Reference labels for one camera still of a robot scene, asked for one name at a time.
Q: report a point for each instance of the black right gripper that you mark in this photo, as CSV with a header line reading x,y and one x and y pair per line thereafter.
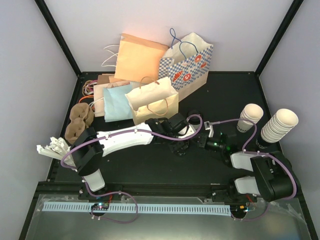
x,y
202,140

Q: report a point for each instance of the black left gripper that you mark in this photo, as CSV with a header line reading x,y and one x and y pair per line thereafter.
x,y
177,149

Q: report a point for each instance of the black coffee cup lid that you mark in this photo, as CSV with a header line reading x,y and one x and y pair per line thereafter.
x,y
193,120

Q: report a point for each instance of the beige kraft paper bag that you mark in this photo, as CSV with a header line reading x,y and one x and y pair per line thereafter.
x,y
153,99

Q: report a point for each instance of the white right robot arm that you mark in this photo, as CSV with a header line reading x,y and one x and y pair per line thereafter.
x,y
270,177

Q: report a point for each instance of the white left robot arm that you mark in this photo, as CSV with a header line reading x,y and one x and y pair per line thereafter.
x,y
89,149

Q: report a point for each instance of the short white cup stack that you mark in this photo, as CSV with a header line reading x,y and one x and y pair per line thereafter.
x,y
250,115

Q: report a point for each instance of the light blue paper bag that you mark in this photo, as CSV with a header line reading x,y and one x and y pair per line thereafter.
x,y
116,105

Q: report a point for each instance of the blue checkered paper bag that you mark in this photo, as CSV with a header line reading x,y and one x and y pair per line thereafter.
x,y
186,63

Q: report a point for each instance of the tall white cup stack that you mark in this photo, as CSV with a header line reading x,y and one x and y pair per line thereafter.
x,y
280,124

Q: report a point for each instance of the orange paper bag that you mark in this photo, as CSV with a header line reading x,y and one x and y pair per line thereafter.
x,y
138,58

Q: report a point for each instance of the flat brown paper bags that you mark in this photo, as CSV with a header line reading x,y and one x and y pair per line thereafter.
x,y
94,89

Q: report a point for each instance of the brown pulp carrier stack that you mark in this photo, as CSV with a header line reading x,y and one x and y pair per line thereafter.
x,y
81,117

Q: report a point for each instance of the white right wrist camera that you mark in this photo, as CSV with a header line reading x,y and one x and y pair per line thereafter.
x,y
209,127

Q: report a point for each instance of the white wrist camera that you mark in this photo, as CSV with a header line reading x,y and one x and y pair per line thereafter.
x,y
186,132
209,127

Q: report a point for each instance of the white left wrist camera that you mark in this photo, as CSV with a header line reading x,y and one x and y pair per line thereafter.
x,y
186,132

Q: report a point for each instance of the light blue cable duct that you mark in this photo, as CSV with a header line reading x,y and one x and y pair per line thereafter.
x,y
141,208

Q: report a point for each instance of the black frame post right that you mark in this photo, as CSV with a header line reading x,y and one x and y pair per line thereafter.
x,y
285,23

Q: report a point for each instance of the black frame post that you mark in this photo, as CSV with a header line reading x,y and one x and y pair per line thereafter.
x,y
285,23
46,13

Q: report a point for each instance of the black frame post left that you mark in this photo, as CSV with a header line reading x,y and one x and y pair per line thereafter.
x,y
46,13

